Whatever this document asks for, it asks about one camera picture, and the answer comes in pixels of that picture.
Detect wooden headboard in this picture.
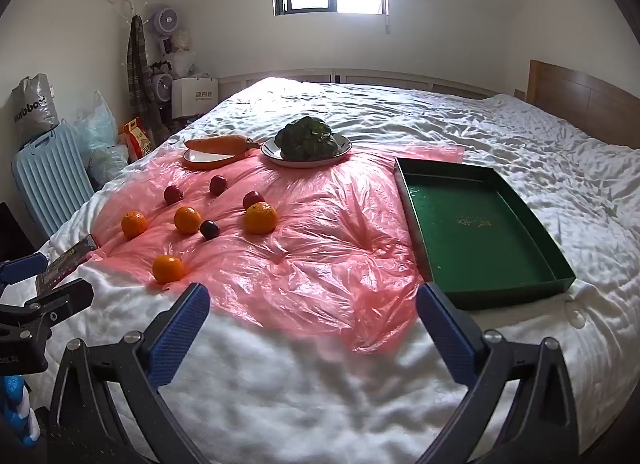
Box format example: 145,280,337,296
527,59,640,150

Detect pink plastic sheet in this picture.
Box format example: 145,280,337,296
90,141,466,355

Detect white panelled bench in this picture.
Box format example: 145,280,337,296
217,68,498,100

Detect smartphone with red case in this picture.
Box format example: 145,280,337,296
36,234,99,295

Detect dark leafy greens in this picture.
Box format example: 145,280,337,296
274,116,337,161

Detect carrot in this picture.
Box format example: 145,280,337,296
183,135,262,155

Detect grey printed bag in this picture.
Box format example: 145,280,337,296
12,73,61,147

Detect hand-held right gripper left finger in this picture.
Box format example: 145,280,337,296
47,282,212,464

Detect light blue suitcase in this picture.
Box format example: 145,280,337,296
11,125,96,240

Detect orange snack package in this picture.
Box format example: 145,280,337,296
119,117,156,163

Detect dark green tray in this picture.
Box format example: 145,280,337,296
393,157,577,311

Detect orange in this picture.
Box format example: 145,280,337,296
121,211,148,239
152,254,185,285
244,202,278,235
174,206,203,235

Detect white paper bag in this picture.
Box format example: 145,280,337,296
171,75,220,119

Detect white round plate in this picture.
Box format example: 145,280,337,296
260,133,353,168

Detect small white fan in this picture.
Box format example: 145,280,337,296
146,4,179,40
149,72,176,102

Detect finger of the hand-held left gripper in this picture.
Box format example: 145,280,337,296
0,253,48,290
0,278,95,327

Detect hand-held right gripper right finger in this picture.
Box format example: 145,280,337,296
415,282,581,464

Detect clear plastic bag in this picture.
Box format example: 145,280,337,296
75,90,130,182

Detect plaid scarf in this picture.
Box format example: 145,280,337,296
126,14,166,137

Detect orange rimmed plate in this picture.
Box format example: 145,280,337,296
181,147,251,171

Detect white plastic bag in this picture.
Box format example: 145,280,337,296
169,29,197,79

